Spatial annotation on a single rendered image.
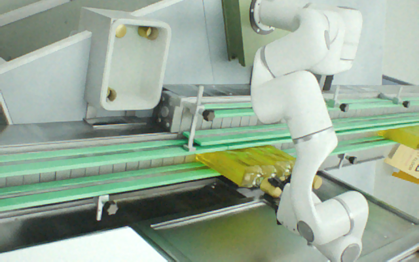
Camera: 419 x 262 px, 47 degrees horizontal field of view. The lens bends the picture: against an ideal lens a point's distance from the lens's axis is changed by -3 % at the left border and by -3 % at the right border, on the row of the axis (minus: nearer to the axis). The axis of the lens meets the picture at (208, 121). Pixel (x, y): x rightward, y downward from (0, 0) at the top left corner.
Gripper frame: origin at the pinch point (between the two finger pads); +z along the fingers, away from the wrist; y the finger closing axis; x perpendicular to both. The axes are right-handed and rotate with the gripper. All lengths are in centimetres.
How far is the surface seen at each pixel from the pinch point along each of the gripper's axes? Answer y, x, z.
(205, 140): 6.0, 12.1, 17.2
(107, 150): 3.6, 38.8, 14.6
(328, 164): -13, -59, 44
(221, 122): 7.6, 2.5, 27.6
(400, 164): -75, -279, 180
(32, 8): 25, 50, 85
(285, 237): -12.9, -5.9, -1.8
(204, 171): -3.5, 9.7, 18.7
